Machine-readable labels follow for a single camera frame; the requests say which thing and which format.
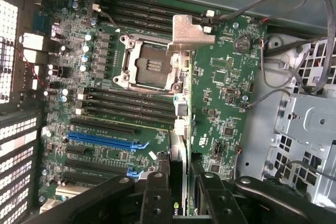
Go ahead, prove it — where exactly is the white expansion slot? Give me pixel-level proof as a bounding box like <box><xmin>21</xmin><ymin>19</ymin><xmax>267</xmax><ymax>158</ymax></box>
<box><xmin>55</xmin><ymin>184</ymin><xmax>90</xmax><ymax>199</ymax></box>

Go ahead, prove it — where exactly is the perforated silver drive cage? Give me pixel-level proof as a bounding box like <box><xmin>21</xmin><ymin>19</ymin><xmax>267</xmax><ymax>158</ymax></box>
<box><xmin>236</xmin><ymin>35</ymin><xmax>336</xmax><ymax>206</ymax></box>

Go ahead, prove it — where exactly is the blue expansion slot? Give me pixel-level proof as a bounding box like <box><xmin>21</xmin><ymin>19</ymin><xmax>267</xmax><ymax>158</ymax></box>
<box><xmin>67</xmin><ymin>132</ymin><xmax>150</xmax><ymax>151</ymax></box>

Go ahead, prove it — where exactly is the round coin battery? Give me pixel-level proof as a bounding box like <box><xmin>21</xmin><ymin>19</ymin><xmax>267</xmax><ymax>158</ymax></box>
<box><xmin>234</xmin><ymin>36</ymin><xmax>250</xmax><ymax>53</ymax></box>

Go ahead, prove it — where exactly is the metal CPU socket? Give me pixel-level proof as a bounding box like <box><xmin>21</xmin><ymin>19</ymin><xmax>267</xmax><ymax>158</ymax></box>
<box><xmin>112</xmin><ymin>34</ymin><xmax>184</xmax><ymax>96</ymax></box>

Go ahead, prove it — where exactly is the green motherboard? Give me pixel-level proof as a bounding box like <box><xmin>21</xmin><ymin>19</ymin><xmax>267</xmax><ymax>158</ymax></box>
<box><xmin>36</xmin><ymin>0</ymin><xmax>268</xmax><ymax>209</ymax></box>

